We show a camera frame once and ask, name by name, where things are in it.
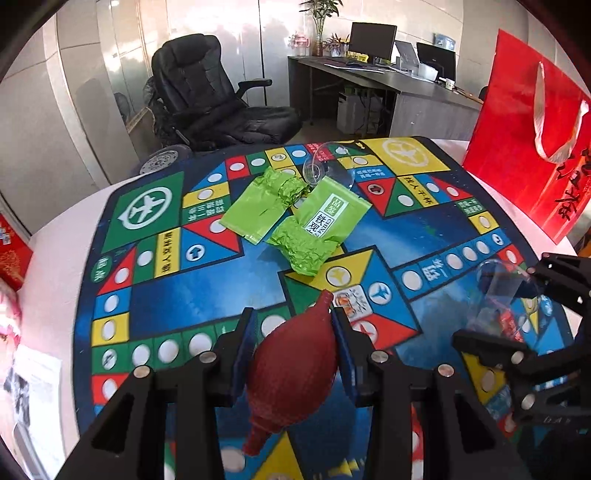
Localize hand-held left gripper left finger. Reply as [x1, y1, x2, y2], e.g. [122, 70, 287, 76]
[55, 307, 259, 480]

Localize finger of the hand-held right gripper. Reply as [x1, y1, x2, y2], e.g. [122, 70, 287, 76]
[455, 329, 585, 418]
[526, 253, 591, 319]

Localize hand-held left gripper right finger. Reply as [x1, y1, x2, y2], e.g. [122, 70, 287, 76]
[330, 307, 532, 480]

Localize red rubber air blower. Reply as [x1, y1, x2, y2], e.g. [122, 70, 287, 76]
[242, 290, 334, 457]

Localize clear plastic cup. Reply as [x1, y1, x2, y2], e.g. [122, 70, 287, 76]
[465, 258, 541, 343]
[304, 141, 357, 191]

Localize plain green tea packet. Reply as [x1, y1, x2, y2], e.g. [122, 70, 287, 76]
[219, 166, 309, 244]

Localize labelled green tea packet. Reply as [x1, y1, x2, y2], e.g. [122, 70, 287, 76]
[268, 176, 373, 276]

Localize red gift bag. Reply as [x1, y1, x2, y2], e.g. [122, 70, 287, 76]
[462, 28, 591, 244]

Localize colourful board game mat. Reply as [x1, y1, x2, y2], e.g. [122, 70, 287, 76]
[73, 135, 578, 480]

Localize printed paper sheet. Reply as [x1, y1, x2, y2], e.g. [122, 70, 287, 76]
[4, 344, 63, 425]

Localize tyre shaped stool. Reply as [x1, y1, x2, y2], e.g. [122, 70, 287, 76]
[139, 144, 194, 176]

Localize grey office desk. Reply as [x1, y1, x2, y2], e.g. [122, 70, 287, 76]
[287, 55, 483, 141]

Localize sleeve of stacked paper cups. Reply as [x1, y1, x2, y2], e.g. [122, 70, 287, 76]
[0, 287, 23, 344]

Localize white computer tower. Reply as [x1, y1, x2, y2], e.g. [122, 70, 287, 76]
[337, 90, 370, 134]

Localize red tin box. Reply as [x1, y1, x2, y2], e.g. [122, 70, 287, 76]
[0, 212, 34, 291]

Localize small black monitor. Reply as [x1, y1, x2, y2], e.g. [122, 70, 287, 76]
[416, 42, 457, 83]

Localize silver laptop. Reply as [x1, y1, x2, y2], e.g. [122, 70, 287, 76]
[394, 40, 420, 70]

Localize black leather office chair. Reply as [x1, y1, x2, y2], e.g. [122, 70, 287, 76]
[151, 34, 303, 151]

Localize large black monitor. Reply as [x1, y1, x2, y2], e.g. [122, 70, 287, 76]
[348, 21, 398, 63]

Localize small potted plant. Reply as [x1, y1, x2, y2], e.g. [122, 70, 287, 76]
[323, 33, 349, 58]

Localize bamboo plant in vase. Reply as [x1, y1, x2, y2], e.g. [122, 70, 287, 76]
[299, 0, 343, 57]

